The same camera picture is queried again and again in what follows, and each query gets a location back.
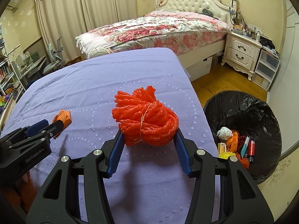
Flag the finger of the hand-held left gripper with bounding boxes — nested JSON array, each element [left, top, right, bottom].
[[0, 119, 49, 145], [9, 120, 64, 150]]

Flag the small orange wrapper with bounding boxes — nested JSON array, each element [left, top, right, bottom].
[[52, 109, 72, 139]]

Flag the red foam fruit net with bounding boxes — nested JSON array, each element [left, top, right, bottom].
[[112, 85, 180, 147]]

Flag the clear plastic drawer unit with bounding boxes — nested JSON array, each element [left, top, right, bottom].
[[252, 49, 281, 91]]

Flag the yellow foam fruit net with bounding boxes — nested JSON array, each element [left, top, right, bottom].
[[218, 152, 236, 160]]

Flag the cluster of small bottles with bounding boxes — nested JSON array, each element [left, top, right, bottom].
[[234, 9, 263, 40]]

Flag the white bed with tufted headboard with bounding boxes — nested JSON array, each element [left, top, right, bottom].
[[75, 0, 236, 75]]

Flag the white tissue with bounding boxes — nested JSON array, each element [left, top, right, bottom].
[[216, 126, 232, 140]]

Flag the red-orange plastic bag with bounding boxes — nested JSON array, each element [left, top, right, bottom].
[[235, 153, 250, 169]]

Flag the trash bin with black bag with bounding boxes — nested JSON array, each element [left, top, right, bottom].
[[203, 91, 282, 185]]

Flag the white under-bed box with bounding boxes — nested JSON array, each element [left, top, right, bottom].
[[186, 55, 213, 81]]

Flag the orange plastic bag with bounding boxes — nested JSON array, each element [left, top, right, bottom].
[[225, 131, 240, 153]]

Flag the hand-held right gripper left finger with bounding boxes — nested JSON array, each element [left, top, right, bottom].
[[27, 128, 127, 224]]

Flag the white nightstand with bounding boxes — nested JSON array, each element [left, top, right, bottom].
[[221, 31, 262, 81]]

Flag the dark red plastic bag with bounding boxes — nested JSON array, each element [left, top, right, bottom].
[[238, 135, 247, 151]]

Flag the floral quilt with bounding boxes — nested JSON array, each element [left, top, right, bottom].
[[76, 10, 230, 60]]

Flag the pile of dark clothes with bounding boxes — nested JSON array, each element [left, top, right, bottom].
[[259, 35, 279, 56]]

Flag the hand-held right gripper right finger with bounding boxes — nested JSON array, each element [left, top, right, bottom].
[[174, 129, 274, 224]]

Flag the grey ergonomic chair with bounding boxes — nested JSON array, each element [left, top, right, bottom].
[[43, 37, 67, 74]]

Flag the teal and white tube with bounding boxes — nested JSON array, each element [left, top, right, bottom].
[[240, 136, 251, 158]]

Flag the purple tablecloth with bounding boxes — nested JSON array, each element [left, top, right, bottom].
[[0, 47, 221, 224]]

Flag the grey desk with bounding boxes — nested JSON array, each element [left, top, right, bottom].
[[10, 51, 47, 84]]

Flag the white wardrobe door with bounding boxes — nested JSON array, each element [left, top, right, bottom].
[[266, 0, 299, 159]]

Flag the beige pleated curtains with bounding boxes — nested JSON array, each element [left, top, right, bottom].
[[35, 0, 141, 62]]

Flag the bookshelf with books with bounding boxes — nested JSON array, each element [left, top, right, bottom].
[[0, 28, 25, 103]]

